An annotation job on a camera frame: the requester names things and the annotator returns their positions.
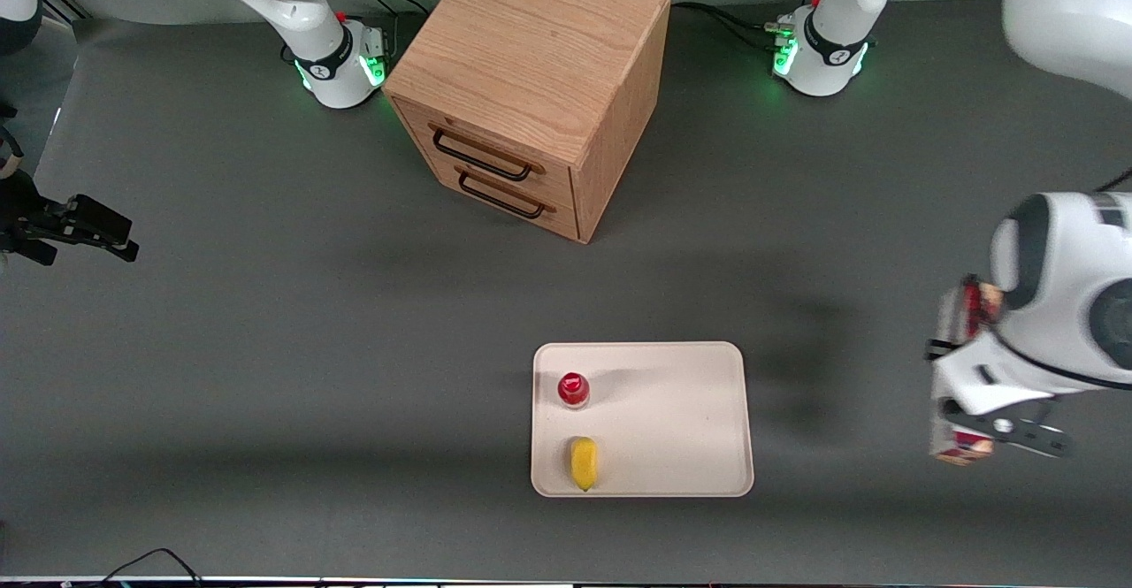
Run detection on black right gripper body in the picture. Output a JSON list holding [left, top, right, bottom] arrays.
[[0, 168, 65, 267]]

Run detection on red cookie box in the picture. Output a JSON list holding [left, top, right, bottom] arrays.
[[928, 275, 1006, 467]]

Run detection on cream plastic tray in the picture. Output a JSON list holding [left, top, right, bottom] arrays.
[[530, 341, 755, 499]]

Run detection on red capped bottle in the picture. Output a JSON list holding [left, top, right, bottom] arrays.
[[556, 371, 592, 410]]

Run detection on yellow banana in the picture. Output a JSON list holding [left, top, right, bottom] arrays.
[[569, 436, 600, 493]]

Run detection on wooden drawer cabinet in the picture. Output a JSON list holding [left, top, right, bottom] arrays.
[[382, 0, 672, 245]]

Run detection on dark metal drawer handle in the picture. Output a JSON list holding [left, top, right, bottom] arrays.
[[431, 125, 537, 183], [456, 169, 549, 220]]

